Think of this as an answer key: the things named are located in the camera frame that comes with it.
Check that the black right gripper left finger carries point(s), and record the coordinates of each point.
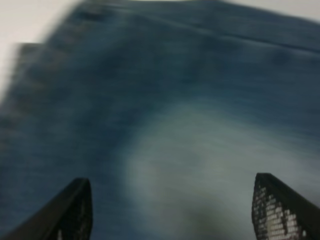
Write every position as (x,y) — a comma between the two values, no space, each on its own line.
(67,216)

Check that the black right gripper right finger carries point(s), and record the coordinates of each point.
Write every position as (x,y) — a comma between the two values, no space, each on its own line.
(280,213)

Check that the children's blue denim shorts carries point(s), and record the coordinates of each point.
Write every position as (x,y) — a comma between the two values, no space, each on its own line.
(170,109)

